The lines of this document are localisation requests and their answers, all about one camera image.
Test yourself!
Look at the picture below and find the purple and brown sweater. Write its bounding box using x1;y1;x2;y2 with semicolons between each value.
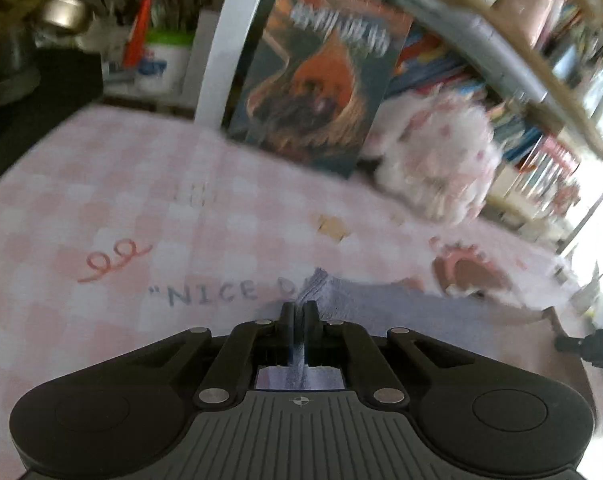
255;268;603;434

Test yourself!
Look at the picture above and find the pink checkered desk mat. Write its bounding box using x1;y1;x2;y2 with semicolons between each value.
0;106;571;479

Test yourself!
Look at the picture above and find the row of colourful books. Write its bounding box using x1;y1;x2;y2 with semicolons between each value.
385;24;579;208

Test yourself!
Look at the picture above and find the white pink plush bunny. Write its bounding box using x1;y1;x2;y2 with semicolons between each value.
360;91;502;226

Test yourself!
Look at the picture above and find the Harry Potter book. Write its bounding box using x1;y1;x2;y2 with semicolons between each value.
228;0;413;177

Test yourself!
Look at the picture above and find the white wooden bookshelf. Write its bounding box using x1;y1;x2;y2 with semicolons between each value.
193;0;603;256

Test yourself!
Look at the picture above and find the white green pen holder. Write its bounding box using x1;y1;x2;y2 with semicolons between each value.
134;29;194;96

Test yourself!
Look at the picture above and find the metal bowl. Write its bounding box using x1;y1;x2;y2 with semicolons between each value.
39;0;92;34

